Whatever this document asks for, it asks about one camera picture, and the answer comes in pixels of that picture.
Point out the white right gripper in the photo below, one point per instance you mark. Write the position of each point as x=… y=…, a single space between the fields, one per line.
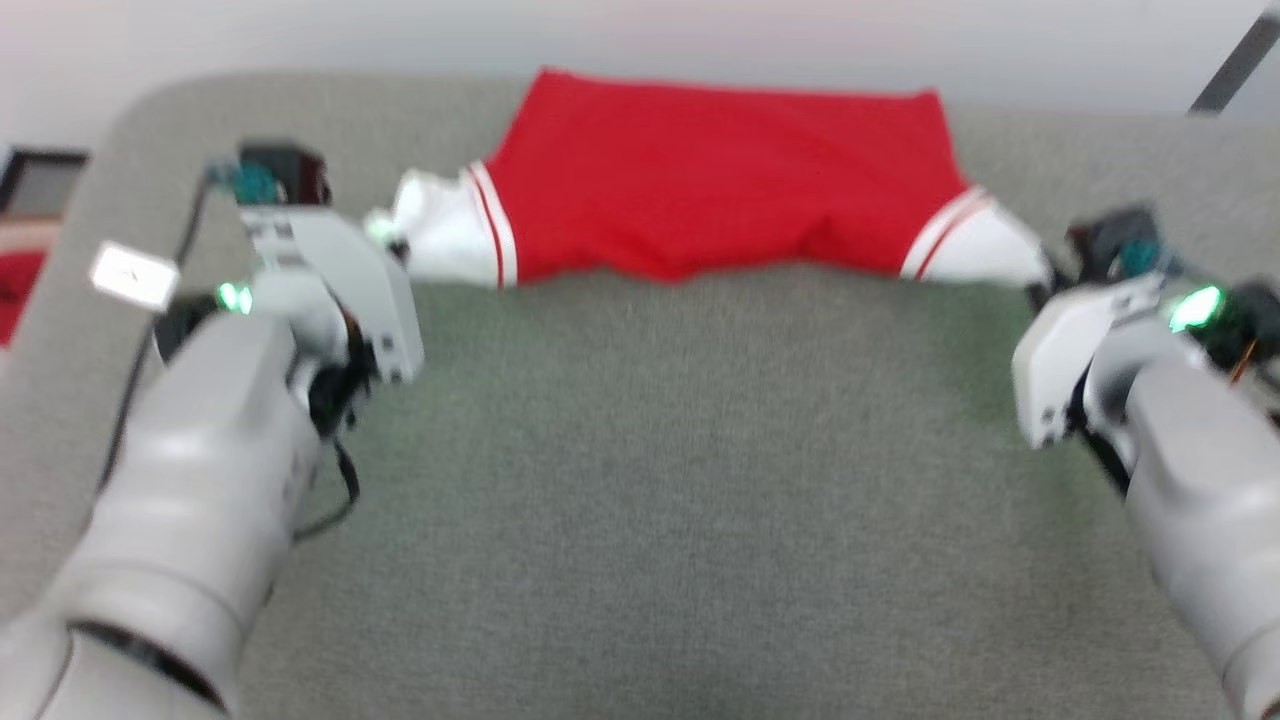
x=1060 y=350

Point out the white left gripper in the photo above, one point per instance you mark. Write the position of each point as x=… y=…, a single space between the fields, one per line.
x=350 y=280

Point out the red shirt with white sleeves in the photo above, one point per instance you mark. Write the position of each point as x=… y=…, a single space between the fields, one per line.
x=720 y=180

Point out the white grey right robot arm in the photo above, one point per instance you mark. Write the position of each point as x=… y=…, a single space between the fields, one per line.
x=1200 y=500

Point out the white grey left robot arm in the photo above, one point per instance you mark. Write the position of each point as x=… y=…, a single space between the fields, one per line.
x=190 y=480

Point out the black framed grey board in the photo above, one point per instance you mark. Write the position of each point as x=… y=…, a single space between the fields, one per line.
x=40 y=180

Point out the red fabric item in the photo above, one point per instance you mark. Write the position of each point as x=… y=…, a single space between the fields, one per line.
x=18 y=295

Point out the dark grey pole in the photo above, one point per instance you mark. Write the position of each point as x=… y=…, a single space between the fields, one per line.
x=1235 y=62

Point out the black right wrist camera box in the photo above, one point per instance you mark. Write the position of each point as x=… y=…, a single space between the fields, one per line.
x=1120 y=245

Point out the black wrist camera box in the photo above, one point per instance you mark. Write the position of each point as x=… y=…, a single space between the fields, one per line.
x=285 y=172
x=1120 y=245

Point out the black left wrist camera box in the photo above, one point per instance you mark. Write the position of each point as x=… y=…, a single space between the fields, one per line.
x=285 y=172

